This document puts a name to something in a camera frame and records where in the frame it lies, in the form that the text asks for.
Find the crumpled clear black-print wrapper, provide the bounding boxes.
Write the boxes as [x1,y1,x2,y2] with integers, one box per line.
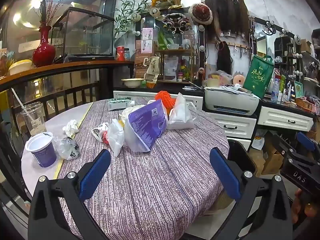
[52,136,80,160]

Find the white and red wrapper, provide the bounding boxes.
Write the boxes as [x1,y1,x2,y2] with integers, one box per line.
[91,122,110,145]

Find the red vase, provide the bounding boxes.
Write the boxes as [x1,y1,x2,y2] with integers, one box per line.
[32,25,56,68]

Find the white cabinet panel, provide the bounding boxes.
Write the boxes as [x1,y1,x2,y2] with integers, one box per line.
[113,91,203,110]

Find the white printer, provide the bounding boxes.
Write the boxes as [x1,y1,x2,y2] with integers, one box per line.
[204,86,260,116]

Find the purple packaging bag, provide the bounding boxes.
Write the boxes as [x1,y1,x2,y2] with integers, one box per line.
[124,99,168,153]

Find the purple yogurt cup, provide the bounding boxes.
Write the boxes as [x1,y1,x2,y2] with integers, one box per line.
[25,132,57,168]

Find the person's right hand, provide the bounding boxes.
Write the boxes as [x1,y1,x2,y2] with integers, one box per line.
[291,189,320,225]

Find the large white plastic bag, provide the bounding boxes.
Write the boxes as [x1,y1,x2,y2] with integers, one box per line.
[167,92,198,130]

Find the yellow bowl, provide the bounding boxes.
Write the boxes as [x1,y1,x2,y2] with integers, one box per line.
[8,59,33,76]

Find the black wig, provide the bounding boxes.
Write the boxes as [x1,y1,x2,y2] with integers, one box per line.
[216,41,232,75]

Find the printed paper bag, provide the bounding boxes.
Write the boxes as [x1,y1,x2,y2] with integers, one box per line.
[144,56,160,83]

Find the green leafy plant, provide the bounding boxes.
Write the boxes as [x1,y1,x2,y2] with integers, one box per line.
[114,0,150,38]

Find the green picture frame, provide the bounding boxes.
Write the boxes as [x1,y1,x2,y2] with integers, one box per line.
[294,81,304,98]

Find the green tissue box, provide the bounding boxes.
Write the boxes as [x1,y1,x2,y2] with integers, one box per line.
[107,97,135,112]

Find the clear water bottle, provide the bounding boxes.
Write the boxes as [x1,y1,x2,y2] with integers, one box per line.
[271,78,280,103]

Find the beige bowl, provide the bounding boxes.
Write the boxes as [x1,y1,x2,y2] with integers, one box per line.
[121,78,145,88]

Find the white straw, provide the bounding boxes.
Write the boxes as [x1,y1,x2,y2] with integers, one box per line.
[11,88,34,121]

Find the glass terrarium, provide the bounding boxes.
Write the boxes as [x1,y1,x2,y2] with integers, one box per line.
[51,7,115,63]

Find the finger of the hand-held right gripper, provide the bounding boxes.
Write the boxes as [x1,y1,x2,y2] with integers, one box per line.
[272,133,299,157]
[296,131,317,155]

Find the row of brown hairpieces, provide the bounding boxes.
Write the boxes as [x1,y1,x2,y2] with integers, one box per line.
[205,0,249,43]

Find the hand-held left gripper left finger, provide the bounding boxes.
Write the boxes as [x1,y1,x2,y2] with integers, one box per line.
[27,149,112,240]

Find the brown printed box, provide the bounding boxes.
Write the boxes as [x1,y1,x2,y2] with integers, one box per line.
[134,52,153,79]

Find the cardboard box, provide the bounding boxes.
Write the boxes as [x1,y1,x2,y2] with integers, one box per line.
[261,140,284,175]

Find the small white plastic bag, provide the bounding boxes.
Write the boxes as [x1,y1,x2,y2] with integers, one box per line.
[107,119,125,157]

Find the dried branches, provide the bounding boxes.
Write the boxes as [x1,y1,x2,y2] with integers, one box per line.
[37,0,63,27]

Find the pink roll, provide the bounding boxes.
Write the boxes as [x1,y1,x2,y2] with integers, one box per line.
[232,74,246,85]

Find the white drawer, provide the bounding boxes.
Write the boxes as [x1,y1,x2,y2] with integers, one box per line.
[207,112,257,139]
[257,106,314,132]

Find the clear plastic cup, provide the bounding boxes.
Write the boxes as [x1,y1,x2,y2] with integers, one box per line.
[20,102,48,138]

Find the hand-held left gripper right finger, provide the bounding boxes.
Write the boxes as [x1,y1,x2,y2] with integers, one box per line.
[209,147,293,240]

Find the round red hat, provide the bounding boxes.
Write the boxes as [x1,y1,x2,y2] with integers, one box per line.
[188,2,213,26]

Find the wooden railing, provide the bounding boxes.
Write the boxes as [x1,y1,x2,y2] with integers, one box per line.
[0,60,135,135]

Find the purple striped tablecloth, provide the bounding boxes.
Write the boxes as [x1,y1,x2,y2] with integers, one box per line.
[54,96,229,240]

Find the green tote bag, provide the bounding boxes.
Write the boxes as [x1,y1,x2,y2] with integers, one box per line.
[242,55,275,99]

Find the lion mask decoration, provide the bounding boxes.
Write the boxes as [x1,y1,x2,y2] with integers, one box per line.
[164,12,190,34]

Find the orange foam net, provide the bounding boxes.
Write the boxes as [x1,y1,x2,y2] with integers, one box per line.
[154,90,177,110]

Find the wooden shelf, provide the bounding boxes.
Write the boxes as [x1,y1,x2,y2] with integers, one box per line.
[155,47,198,83]

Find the crumpled white tissue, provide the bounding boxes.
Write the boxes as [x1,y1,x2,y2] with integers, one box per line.
[62,119,79,138]

